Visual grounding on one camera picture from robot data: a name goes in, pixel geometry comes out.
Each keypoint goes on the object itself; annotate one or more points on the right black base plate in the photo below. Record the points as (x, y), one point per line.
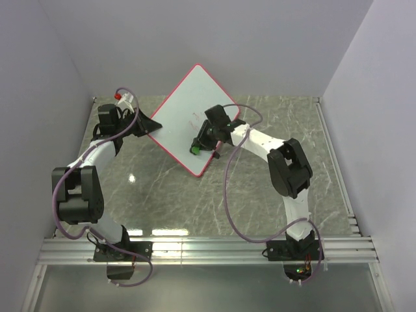
(286, 250)

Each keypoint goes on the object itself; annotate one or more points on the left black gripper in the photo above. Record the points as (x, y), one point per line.
(145, 125)

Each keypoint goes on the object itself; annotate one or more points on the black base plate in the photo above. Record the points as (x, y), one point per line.
(140, 251)
(286, 250)

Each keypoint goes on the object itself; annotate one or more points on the pink framed whiteboard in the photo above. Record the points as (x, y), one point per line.
(182, 114)

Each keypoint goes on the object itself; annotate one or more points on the green whiteboard eraser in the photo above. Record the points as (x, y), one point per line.
(195, 150)

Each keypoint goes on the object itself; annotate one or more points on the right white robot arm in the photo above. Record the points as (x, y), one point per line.
(289, 169)

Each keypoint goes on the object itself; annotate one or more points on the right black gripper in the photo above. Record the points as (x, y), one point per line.
(200, 140)

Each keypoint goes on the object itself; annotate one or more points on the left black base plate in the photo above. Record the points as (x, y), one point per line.
(140, 251)

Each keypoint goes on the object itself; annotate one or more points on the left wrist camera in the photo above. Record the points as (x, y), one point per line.
(124, 101)

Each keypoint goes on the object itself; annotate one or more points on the aluminium front rail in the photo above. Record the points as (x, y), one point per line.
(205, 251)

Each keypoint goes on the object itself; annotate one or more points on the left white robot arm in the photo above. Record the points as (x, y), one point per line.
(78, 203)

